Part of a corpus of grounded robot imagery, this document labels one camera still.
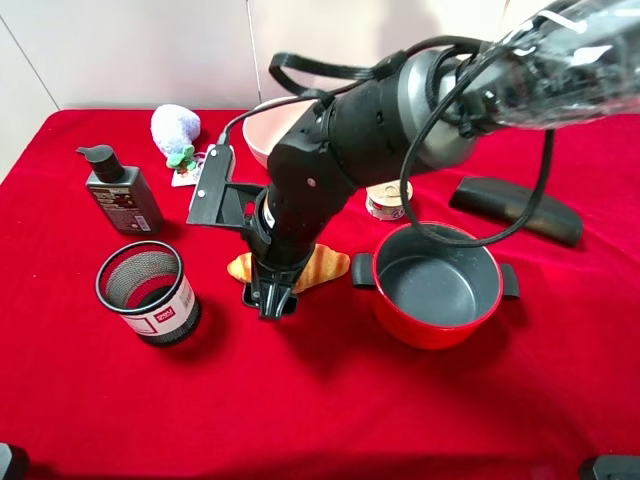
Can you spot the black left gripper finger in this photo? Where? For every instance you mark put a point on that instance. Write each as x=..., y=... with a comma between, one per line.
x=251, y=295

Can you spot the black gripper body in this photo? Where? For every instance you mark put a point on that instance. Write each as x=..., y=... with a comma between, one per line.
x=287, y=230

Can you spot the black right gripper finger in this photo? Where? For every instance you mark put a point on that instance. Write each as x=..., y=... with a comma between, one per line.
x=276, y=300

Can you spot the golden croissant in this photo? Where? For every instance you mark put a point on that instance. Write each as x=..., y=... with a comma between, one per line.
x=324, y=265

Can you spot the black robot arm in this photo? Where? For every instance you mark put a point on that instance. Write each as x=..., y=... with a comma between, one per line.
x=420, y=109

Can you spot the black mesh pen holder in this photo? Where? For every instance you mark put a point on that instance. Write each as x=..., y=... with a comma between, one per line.
x=145, y=284

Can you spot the colourful paper tag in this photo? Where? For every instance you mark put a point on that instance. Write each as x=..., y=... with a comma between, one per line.
x=188, y=173

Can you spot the small tin can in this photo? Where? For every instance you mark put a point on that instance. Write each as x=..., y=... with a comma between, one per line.
x=383, y=201

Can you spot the pink ribbed bowl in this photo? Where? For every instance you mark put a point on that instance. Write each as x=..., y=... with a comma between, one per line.
x=262, y=131

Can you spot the red cooking pot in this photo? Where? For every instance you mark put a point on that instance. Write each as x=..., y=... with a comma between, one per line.
x=432, y=296

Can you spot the dark pump dispenser bottle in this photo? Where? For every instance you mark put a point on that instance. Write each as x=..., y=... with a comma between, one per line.
x=121, y=192

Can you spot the blue plush toy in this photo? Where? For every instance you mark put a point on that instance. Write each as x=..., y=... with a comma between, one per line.
x=174, y=128

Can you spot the red velvet tablecloth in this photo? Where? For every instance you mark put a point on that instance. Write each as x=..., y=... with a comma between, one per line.
x=551, y=380

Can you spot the black curved case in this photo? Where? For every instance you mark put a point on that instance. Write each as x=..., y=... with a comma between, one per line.
x=504, y=201

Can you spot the black object bottom left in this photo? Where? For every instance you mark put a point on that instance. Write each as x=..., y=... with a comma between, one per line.
x=14, y=462

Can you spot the black object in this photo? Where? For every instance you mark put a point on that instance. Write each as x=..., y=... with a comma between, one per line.
x=611, y=467
x=14, y=462

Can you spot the black object bottom right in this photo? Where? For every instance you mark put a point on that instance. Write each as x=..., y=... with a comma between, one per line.
x=611, y=467

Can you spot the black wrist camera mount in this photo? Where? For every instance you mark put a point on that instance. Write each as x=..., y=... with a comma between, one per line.
x=217, y=201

